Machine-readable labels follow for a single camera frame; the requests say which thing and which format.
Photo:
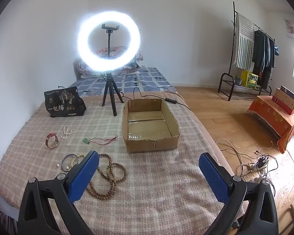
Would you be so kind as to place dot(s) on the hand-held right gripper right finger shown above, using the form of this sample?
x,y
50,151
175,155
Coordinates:
x,y
214,176

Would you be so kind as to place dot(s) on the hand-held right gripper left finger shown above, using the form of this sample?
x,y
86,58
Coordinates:
x,y
84,176

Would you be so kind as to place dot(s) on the cardboard box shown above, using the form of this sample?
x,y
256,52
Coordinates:
x,y
147,129

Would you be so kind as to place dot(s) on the white power strip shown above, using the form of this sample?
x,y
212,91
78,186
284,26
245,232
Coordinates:
x,y
258,167

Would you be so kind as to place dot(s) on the pink checked blanket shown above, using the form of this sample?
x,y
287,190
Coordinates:
x,y
161,176

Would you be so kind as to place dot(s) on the black printed bag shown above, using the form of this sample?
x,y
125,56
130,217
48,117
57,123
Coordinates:
x,y
63,102

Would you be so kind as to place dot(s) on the orange cloth covered table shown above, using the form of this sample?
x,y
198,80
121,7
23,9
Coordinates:
x,y
272,117

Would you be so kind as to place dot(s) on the black tripod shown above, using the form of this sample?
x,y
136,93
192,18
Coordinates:
x,y
112,95

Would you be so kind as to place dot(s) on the tan printed box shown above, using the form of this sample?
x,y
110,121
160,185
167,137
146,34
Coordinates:
x,y
284,101

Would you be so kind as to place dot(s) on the yellow crate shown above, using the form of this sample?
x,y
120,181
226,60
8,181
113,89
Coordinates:
x,y
250,78

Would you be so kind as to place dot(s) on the dark blue box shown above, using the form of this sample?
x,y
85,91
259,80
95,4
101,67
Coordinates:
x,y
289,91

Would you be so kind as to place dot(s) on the floral folded quilt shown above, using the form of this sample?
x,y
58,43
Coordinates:
x,y
131,66

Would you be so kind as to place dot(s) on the striped hanging cloth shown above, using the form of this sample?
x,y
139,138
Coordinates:
x,y
243,46

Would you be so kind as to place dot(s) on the dark hanging clothes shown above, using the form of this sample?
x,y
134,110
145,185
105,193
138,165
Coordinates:
x,y
259,49

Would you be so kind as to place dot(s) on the black metal clothes rack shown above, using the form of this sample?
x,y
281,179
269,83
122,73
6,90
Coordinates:
x,y
233,17

